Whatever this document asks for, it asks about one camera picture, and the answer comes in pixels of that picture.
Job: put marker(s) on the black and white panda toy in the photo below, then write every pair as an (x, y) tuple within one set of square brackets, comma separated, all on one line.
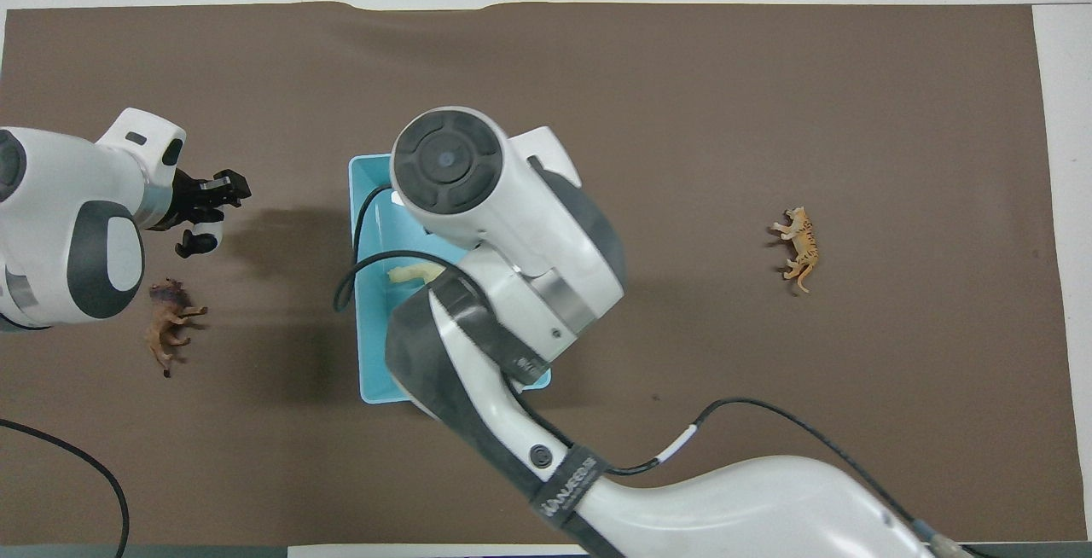
[(205, 242)]

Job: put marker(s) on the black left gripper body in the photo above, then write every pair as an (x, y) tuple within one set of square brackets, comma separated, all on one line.
[(192, 200)]

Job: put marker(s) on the orange striped tiger toy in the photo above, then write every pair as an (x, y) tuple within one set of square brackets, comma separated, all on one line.
[(804, 244)]

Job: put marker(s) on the brown table mat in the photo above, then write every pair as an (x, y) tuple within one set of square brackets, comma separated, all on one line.
[(768, 97)]

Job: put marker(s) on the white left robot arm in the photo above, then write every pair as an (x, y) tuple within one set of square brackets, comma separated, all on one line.
[(60, 217)]

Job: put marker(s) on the brown lion toy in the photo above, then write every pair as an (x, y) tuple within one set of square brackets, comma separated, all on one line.
[(166, 323)]

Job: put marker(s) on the light blue storage box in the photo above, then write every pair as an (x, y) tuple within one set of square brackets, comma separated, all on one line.
[(371, 345)]

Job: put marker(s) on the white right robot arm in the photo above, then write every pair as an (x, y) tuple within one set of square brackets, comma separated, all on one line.
[(529, 242)]

